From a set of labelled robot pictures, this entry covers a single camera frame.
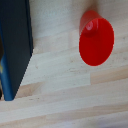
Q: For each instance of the dark upright panel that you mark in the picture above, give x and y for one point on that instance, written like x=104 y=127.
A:
x=16 y=40

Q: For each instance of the red plastic cup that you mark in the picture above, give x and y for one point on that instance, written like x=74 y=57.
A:
x=96 y=41

